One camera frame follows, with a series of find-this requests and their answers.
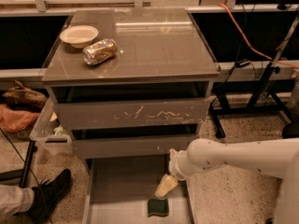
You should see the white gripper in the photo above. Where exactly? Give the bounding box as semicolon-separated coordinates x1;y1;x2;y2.
155;148;191;198

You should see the dark green sponge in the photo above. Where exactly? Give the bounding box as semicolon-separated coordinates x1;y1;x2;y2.
148;199;169;217

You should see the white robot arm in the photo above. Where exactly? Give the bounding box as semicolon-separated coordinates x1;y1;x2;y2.
155;138;299;224

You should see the grey middle drawer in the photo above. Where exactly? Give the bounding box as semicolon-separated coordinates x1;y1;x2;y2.
72;135;197;159

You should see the grey top drawer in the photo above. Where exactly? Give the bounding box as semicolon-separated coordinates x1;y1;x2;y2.
53;98;210;130

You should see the open grey bottom drawer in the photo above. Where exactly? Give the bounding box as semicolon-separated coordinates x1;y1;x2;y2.
82;155;195;224

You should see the grey drawer cabinet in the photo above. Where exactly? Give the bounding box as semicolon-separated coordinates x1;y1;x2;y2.
40;7;221;224

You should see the clear plastic storage bin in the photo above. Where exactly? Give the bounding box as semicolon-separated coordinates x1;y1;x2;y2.
30;99;72;155

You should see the black office chair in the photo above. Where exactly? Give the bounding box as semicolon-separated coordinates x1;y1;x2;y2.
282;122;299;139

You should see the black power adapter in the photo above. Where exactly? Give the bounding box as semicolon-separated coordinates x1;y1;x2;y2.
235;59;250;68

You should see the black shoe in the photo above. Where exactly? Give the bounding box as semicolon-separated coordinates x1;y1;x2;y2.
27;169;71;224

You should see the crushed metallic can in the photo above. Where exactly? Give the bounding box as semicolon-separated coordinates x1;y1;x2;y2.
82;38;118;65

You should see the black stand leg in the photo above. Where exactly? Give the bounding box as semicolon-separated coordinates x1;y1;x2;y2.
19;141;37;188

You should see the brown bag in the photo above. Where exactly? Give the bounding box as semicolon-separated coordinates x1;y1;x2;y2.
3;80;48;111

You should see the white bowl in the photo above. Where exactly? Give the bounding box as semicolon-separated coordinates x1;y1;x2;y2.
60;25;98;49

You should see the white trouser leg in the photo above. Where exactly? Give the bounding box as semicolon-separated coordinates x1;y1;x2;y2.
0;185;35;216

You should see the orange cloth bag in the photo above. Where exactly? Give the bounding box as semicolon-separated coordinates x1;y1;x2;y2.
0;105;39;133

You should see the black table leg frame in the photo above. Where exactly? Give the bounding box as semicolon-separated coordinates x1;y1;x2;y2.
207;12;299;139

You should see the orange cable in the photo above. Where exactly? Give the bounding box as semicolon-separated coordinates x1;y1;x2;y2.
217;2;299;69

